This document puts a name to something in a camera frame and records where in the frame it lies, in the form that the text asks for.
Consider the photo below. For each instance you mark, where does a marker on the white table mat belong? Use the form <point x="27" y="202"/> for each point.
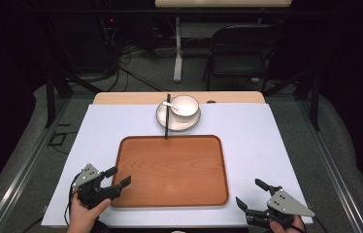
<point x="254" y="145"/>

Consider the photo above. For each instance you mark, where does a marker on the brown wooden tray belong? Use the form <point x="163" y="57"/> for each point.
<point x="173" y="171"/>

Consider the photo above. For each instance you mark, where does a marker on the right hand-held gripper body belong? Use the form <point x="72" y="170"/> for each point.
<point x="283" y="205"/>

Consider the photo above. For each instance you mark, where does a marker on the person's left hand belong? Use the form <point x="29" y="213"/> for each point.
<point x="84" y="215"/>

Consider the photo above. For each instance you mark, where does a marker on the white bowl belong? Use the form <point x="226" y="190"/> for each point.
<point x="185" y="105"/>

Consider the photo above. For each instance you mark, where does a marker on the black metal stand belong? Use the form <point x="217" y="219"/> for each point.
<point x="314" y="103"/>
<point x="50" y="97"/>

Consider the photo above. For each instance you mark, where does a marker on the light wooden table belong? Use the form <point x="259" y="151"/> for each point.
<point x="131" y="97"/>

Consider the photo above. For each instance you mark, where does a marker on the black folding chair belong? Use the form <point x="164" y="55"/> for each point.
<point x="241" y="61"/>

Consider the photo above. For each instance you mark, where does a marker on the person's right hand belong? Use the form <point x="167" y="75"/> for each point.
<point x="287" y="227"/>

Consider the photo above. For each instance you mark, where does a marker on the black chopsticks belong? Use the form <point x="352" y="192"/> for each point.
<point x="167" y="123"/>

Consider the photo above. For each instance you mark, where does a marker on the white spoon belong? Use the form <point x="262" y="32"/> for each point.
<point x="170" y="105"/>

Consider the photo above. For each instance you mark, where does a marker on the white desk leg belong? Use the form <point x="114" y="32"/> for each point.
<point x="178" y="58"/>

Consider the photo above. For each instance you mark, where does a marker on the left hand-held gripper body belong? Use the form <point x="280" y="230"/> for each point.
<point x="89" y="189"/>

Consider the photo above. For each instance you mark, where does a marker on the dark device with red light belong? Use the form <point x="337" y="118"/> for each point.
<point x="111" y="24"/>

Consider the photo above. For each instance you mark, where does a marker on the grey metal floor rail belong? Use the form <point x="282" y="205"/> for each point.
<point x="24" y="168"/>
<point x="331" y="168"/>

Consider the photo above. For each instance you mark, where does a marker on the white plate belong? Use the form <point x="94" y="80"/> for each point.
<point x="179" y="124"/>

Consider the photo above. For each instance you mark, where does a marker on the beige desk top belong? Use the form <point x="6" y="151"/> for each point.
<point x="221" y="3"/>

